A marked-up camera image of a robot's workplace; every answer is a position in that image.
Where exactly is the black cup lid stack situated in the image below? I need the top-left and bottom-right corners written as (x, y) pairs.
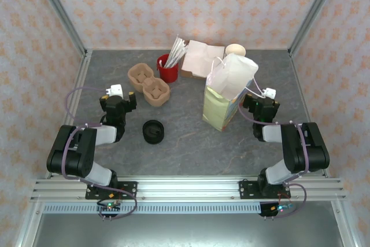
top-left (142, 119), bottom-right (165, 145)

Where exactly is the circuit board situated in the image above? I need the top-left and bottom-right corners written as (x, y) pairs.
top-left (271, 203), bottom-right (296, 212)
top-left (97, 202), bottom-right (122, 212)

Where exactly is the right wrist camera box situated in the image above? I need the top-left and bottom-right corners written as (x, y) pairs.
top-left (261, 87), bottom-right (277, 99)

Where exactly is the cardboard napkin box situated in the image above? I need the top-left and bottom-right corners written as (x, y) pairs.
top-left (180, 40), bottom-right (226, 82)

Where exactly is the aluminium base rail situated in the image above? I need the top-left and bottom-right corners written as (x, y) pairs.
top-left (30, 176), bottom-right (346, 201)

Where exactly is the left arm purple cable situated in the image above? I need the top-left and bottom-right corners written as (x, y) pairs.
top-left (62, 87), bottom-right (138, 221)

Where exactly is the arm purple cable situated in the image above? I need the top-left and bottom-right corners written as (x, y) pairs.
top-left (62, 87), bottom-right (138, 221)
top-left (238, 105), bottom-right (310, 219)

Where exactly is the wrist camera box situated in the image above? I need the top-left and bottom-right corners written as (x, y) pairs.
top-left (261, 87), bottom-right (277, 99)
top-left (105, 84), bottom-right (124, 97)

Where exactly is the left circuit board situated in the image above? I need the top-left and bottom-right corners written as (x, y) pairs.
top-left (97, 202), bottom-right (122, 212)

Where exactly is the brown pulp cup carrier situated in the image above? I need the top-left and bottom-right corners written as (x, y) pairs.
top-left (128, 79), bottom-right (171, 108)
top-left (128, 63), bottom-right (171, 106)

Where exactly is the paper cup stack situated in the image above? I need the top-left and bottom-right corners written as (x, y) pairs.
top-left (224, 43), bottom-right (246, 57)

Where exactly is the slotted grey cable duct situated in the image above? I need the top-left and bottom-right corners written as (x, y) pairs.
top-left (42, 202), bottom-right (262, 215)

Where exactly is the black left mount plate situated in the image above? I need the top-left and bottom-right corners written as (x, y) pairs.
top-left (85, 181), bottom-right (138, 200)

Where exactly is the aluminium frame post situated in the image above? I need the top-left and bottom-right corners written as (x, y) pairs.
top-left (30, 0), bottom-right (89, 57)
top-left (288, 0), bottom-right (346, 57)

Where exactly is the black mount plate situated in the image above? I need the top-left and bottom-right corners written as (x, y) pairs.
top-left (239, 180), bottom-right (290, 200)
top-left (85, 181), bottom-right (138, 200)

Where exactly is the grey metal panel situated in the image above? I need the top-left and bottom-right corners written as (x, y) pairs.
top-left (28, 213), bottom-right (355, 247)

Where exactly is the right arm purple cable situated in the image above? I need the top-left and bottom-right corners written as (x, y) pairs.
top-left (238, 105), bottom-right (310, 219)

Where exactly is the right circuit board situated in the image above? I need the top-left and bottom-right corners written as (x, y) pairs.
top-left (271, 203), bottom-right (296, 212)

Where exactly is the paper takeout bag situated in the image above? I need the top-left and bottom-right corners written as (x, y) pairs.
top-left (202, 53), bottom-right (267, 132)

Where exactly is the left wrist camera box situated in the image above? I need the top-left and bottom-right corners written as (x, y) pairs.
top-left (105, 84), bottom-right (124, 97)

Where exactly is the black right mount plate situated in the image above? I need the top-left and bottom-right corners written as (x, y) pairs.
top-left (239, 180), bottom-right (290, 200)

